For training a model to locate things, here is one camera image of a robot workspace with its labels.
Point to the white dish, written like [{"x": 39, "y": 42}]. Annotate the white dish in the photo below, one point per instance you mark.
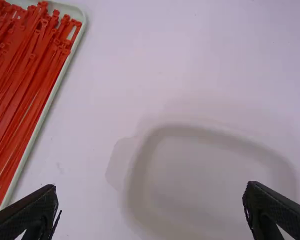
[{"x": 190, "y": 175}]

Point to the pale tray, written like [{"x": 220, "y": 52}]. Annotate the pale tray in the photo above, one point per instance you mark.
[{"x": 83, "y": 25}]

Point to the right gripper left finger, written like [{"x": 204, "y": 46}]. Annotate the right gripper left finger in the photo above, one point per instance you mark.
[{"x": 27, "y": 215}]

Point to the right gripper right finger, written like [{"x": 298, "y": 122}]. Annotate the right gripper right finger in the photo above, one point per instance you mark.
[{"x": 277, "y": 212}]

